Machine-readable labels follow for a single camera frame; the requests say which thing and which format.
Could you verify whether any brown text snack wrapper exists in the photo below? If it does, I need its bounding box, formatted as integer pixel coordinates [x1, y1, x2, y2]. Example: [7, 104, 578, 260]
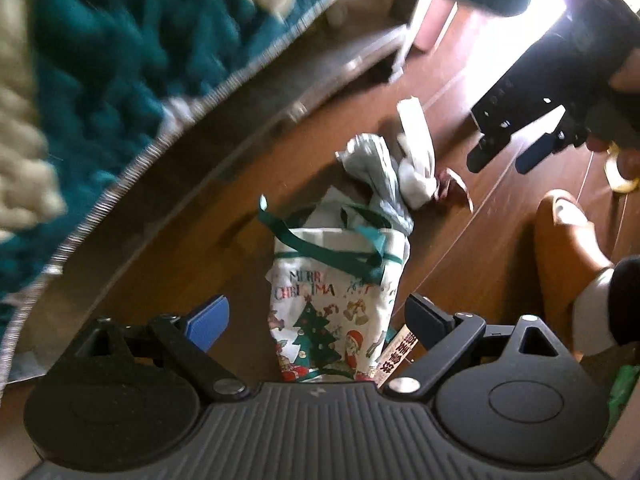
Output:
[373, 325, 418, 388]

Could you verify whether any red snack wrapper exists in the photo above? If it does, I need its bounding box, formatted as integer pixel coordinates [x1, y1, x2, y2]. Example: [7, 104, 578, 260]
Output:
[435, 168, 474, 212]

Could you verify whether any white tissue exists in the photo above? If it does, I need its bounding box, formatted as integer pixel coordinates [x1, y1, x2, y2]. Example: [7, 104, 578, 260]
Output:
[396, 96, 438, 210]

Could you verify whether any yellow clear candy wrapper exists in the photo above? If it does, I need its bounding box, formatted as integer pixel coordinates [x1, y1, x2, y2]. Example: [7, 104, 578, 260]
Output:
[604, 143, 639, 194]

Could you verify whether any grey paper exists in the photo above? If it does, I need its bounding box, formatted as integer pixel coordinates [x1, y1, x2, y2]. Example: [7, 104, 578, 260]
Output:
[335, 133, 414, 236]

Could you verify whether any Christmas print gift bag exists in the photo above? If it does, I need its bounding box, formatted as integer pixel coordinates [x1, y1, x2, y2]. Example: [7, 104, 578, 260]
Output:
[258, 194, 410, 382]

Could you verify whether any person's right hand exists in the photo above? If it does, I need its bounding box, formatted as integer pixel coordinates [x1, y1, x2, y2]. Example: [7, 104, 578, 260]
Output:
[587, 49, 639, 181]

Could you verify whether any teal cream zigzag quilt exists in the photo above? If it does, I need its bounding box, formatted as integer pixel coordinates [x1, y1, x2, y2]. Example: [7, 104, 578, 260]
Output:
[1, 0, 529, 375]

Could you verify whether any metal bed frame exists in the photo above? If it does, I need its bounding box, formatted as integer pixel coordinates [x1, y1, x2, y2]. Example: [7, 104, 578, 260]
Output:
[255, 0, 433, 126]

